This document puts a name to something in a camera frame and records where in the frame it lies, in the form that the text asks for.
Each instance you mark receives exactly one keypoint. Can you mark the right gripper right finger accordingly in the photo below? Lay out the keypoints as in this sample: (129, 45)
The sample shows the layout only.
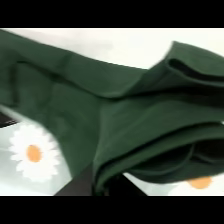
(122, 186)

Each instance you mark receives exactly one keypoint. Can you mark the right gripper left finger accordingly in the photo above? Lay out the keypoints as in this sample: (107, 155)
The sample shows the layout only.
(83, 183)

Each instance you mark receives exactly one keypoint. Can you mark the dark green shirt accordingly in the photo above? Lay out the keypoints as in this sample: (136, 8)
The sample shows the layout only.
(126, 116)

